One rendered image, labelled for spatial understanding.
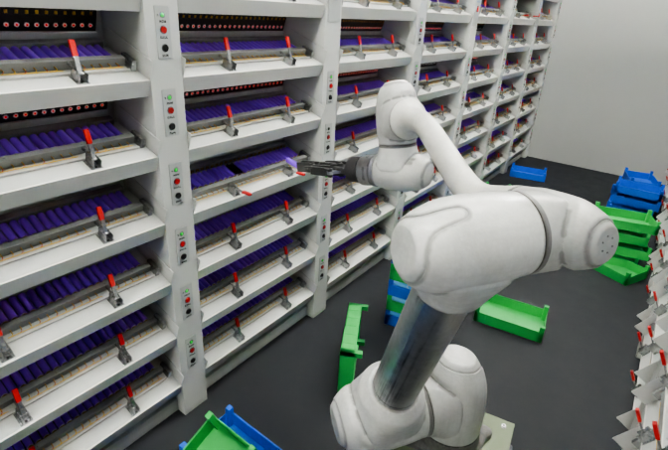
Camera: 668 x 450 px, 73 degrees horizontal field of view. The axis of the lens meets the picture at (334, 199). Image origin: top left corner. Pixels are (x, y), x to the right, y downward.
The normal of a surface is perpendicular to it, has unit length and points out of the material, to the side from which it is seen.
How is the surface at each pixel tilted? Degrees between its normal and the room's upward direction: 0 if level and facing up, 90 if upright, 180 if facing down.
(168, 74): 90
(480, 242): 61
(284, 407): 0
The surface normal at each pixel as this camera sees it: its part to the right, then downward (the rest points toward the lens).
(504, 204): 0.11, -0.77
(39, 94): 0.74, 0.56
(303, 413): 0.05, -0.92
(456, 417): 0.26, 0.31
